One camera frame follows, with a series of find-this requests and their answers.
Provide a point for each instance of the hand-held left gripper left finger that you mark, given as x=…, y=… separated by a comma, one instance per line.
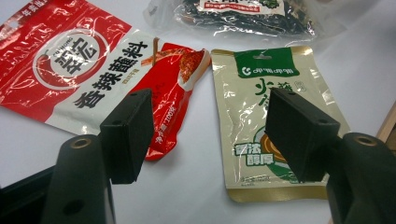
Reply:
x=124, y=140

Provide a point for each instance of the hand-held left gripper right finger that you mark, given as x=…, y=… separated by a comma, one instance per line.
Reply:
x=299, y=137

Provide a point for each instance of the beige and green sauce packet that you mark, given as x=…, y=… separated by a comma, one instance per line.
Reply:
x=243, y=124

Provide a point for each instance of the clear bag of dried seaweed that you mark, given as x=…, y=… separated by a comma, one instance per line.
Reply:
x=233, y=21

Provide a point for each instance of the red and white seasoning packet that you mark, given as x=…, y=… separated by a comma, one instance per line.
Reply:
x=46, y=31

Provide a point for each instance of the white paper sheet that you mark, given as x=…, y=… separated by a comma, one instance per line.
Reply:
x=193, y=193

